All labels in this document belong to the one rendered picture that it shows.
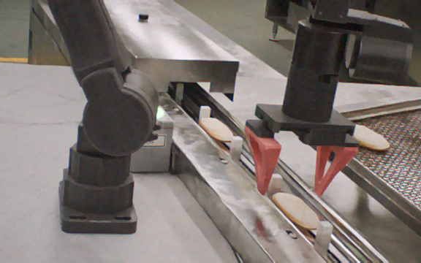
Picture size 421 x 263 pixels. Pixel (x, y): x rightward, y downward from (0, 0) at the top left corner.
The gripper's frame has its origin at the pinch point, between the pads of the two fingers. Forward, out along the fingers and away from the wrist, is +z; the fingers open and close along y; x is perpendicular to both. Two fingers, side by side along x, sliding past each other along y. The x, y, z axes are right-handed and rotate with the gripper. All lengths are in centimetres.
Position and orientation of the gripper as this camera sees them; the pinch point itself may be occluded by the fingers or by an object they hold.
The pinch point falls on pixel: (291, 187)
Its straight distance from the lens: 99.6
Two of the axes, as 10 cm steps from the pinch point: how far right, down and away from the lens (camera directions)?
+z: -1.6, 9.4, 3.1
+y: 9.3, 0.4, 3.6
